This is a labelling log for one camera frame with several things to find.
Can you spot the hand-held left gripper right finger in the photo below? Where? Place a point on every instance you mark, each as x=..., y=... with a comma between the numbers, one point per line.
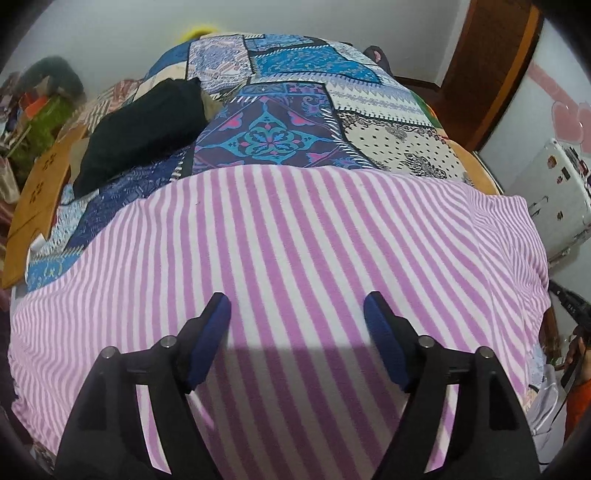
x=383, y=337

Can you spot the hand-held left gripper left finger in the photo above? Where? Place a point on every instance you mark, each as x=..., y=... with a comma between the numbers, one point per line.
x=212, y=332

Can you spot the pink striped pants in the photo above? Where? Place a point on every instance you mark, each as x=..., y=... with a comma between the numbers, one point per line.
x=295, y=240

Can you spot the person's right forearm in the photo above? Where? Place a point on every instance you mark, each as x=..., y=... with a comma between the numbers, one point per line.
x=579, y=406

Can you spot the person's right hand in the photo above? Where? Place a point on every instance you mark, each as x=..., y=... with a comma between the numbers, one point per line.
x=575, y=354

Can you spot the shiny white cloth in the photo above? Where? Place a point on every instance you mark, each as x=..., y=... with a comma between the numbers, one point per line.
x=545, y=401

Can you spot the white suitcase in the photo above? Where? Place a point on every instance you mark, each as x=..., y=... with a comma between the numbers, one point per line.
x=554, y=194

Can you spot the blue patchwork blanket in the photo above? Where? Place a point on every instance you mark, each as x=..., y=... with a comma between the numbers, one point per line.
x=277, y=134

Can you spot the white wardrobe door pink hearts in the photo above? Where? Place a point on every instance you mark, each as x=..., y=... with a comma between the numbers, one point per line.
x=554, y=92

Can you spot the black folded garment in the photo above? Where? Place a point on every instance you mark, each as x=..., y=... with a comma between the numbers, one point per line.
x=138, y=129

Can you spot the wooden folding lap table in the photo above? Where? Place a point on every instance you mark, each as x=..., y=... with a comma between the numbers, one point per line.
x=41, y=184

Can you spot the orange striped bedsheet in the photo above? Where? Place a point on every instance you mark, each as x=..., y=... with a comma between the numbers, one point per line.
x=115, y=92

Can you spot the brown wooden door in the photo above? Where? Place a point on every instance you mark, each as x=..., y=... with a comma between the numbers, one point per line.
x=485, y=60

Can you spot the green storage bag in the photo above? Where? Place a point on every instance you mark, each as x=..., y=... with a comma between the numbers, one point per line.
x=51, y=113

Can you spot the grey bag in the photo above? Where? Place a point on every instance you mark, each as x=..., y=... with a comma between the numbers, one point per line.
x=377, y=55

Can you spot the yellow foam tube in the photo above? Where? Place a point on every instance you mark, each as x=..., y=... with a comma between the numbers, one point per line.
x=201, y=32

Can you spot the grey plush pillow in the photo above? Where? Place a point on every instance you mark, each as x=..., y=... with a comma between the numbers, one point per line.
x=55, y=74

